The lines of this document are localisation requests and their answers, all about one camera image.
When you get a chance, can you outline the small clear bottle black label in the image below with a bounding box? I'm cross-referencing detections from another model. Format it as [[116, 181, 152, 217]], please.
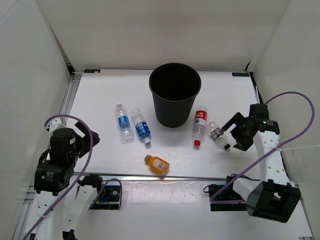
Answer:
[[206, 121, 231, 150]]

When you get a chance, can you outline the clear bottle light blue label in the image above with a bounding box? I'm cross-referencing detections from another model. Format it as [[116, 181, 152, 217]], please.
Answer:
[[115, 103, 134, 143]]

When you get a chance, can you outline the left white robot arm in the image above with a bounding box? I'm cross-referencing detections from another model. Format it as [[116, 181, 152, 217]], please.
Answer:
[[32, 121, 105, 240]]

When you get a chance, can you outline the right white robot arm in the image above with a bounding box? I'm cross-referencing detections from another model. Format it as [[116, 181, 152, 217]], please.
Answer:
[[221, 103, 301, 223]]

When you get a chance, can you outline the black plastic bin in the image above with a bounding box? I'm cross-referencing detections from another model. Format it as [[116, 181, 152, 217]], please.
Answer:
[[148, 62, 202, 128]]

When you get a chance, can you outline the clear bottle red label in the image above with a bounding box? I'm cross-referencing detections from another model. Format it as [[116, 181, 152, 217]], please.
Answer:
[[192, 106, 208, 147]]

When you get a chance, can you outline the clear bottle dark blue label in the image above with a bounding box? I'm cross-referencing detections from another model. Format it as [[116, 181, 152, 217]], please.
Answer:
[[130, 108, 151, 146]]

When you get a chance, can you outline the orange juice bottle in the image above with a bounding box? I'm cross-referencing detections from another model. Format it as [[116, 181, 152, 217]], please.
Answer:
[[144, 155, 170, 176]]

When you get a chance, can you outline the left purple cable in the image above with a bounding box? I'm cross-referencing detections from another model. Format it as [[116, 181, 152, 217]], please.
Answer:
[[21, 114, 123, 240]]

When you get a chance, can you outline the purple cable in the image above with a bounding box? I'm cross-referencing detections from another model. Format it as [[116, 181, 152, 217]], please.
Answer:
[[208, 91, 315, 204], [21, 114, 123, 240]]

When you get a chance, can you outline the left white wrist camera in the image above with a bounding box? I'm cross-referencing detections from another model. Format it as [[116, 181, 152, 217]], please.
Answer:
[[45, 117, 67, 134]]

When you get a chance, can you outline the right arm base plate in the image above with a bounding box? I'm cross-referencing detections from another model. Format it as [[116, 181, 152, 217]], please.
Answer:
[[203, 184, 247, 212]]

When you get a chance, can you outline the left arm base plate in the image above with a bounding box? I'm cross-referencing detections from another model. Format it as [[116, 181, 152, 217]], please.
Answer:
[[89, 178, 123, 211]]

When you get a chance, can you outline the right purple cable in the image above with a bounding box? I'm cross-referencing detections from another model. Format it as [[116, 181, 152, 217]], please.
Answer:
[[208, 91, 315, 204]]

